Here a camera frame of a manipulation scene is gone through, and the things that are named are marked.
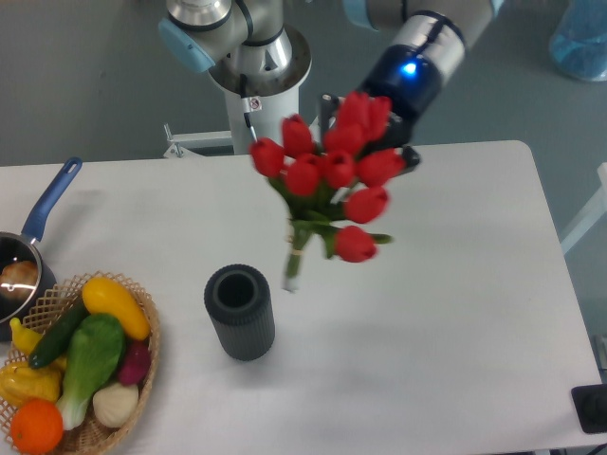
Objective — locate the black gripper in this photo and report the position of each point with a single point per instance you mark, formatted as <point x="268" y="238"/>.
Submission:
<point x="410" y="81"/>

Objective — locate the red tulip bouquet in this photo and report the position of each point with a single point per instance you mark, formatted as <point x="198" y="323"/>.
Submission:
<point x="334" y="185"/>

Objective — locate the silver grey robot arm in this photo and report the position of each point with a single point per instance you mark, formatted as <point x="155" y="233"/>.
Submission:
<point x="201" y="33"/>

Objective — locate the dark grey ribbed vase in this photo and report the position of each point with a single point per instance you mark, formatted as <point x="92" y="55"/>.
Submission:
<point x="238" y="301"/>

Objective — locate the blue translucent water bottle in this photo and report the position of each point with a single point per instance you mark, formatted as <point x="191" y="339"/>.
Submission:
<point x="578" y="45"/>

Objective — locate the yellow squash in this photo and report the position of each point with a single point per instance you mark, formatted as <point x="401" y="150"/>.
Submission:
<point x="102" y="295"/>

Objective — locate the green bok choy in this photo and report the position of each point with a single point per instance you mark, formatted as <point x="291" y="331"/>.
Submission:
<point x="93" y="355"/>

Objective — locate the black device at edge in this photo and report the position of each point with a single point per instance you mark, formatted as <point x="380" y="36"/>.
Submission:
<point x="590" y="406"/>

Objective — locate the white garlic bulb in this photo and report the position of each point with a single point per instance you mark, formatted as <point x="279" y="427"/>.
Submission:
<point x="114" y="404"/>

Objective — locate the dark green cucumber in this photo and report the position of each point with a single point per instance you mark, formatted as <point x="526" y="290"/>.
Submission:
<point x="56" y="339"/>

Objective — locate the browned bread roll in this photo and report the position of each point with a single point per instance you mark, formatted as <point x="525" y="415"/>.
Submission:
<point x="19" y="280"/>

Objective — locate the yellow banana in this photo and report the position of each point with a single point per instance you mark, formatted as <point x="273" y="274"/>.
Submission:
<point x="23" y="338"/>

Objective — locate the yellow bell pepper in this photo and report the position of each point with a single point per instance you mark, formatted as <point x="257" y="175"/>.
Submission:
<point x="20" y="383"/>

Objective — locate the orange fruit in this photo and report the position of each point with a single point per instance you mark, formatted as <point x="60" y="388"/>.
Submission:
<point x="37" y="427"/>

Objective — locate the white metal frame leg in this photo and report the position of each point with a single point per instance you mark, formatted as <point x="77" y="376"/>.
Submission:
<point x="592" y="211"/>

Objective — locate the grey bracket at edge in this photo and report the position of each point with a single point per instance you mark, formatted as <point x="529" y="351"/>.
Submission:
<point x="601" y="351"/>

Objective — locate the blue handled saucepan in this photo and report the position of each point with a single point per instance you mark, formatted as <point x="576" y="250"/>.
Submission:
<point x="18" y="247"/>

